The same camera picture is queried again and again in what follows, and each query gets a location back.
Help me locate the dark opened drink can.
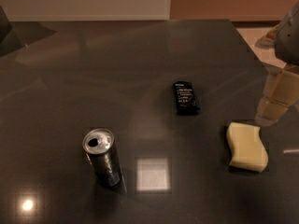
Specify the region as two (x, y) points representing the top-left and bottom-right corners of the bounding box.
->
(82, 128), (121, 188)

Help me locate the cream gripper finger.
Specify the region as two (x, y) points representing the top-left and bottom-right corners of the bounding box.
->
(255, 64), (299, 126)

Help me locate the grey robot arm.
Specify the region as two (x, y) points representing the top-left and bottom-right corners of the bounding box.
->
(255, 2), (299, 127)

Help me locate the yellow wavy sponge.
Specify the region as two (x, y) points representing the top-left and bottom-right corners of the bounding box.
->
(226, 122), (268, 173)

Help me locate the black rxbar chocolate bar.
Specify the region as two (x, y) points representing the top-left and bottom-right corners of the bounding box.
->
(172, 81), (200, 115)

